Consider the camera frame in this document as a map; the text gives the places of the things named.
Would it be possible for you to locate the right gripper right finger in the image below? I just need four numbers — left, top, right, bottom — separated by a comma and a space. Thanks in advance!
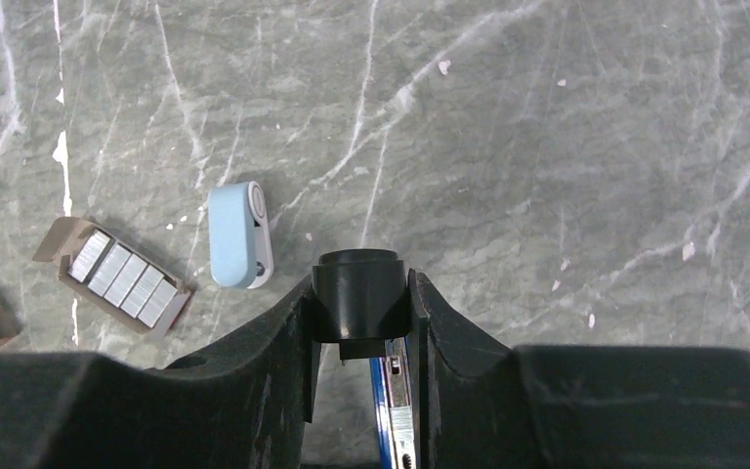
408, 272, 750, 468

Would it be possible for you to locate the staple tray with staples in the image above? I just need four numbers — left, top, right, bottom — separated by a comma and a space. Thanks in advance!
32, 216, 194, 338

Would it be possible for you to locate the blue stapler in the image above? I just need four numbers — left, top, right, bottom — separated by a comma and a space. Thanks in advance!
312, 248, 421, 468

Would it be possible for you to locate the light blue eraser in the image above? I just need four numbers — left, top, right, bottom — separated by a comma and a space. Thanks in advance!
207, 181, 274, 289

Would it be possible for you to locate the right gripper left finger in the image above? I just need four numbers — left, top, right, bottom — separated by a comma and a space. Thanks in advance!
0, 279, 319, 468

